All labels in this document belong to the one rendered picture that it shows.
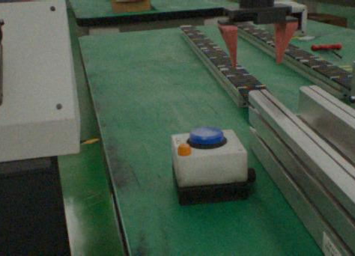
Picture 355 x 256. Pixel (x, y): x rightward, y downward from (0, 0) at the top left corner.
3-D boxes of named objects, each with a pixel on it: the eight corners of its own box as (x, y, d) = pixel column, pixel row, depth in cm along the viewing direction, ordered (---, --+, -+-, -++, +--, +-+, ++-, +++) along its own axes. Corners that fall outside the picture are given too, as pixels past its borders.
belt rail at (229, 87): (180, 34, 181) (180, 25, 180) (191, 33, 181) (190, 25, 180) (238, 107, 91) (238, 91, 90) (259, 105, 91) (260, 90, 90)
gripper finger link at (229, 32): (267, 69, 82) (268, 11, 79) (225, 72, 82) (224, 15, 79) (257, 61, 89) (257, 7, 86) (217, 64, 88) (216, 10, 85)
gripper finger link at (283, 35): (297, 66, 83) (299, 9, 80) (255, 69, 82) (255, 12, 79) (284, 59, 89) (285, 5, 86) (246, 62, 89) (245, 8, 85)
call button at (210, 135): (187, 142, 60) (186, 126, 59) (220, 139, 60) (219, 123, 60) (192, 154, 56) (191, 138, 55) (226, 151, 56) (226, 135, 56)
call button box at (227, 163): (172, 177, 63) (169, 131, 61) (246, 170, 64) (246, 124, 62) (179, 206, 56) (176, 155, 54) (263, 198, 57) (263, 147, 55)
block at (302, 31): (264, 34, 171) (264, 5, 168) (296, 31, 172) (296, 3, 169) (272, 38, 161) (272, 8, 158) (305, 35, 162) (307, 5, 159)
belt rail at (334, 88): (231, 31, 183) (231, 22, 182) (242, 30, 183) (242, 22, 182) (338, 99, 92) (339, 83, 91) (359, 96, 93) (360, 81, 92)
